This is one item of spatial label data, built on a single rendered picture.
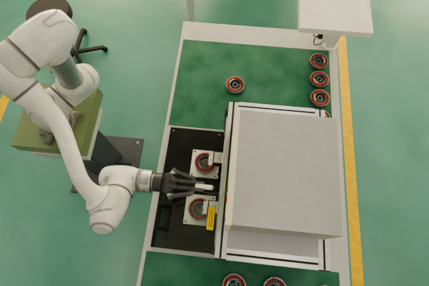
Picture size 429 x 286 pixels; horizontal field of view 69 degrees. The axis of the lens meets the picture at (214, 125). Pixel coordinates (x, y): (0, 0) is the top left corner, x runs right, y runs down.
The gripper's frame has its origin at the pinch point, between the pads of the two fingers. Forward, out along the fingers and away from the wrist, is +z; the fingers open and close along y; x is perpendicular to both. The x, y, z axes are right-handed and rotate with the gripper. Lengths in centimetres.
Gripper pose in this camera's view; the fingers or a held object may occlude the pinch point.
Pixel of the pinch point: (203, 186)
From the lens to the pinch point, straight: 125.9
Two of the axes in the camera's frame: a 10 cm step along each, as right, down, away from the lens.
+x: -0.1, -3.8, -9.2
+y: -1.0, 9.2, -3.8
